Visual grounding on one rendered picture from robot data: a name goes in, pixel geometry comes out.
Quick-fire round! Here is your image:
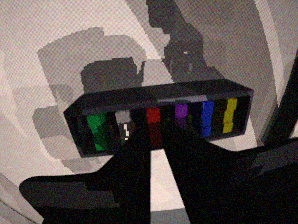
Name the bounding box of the beige shallow rectangular tray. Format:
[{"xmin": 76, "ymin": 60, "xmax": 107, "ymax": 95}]
[{"xmin": 263, "ymin": 59, "xmax": 298, "ymax": 145}]

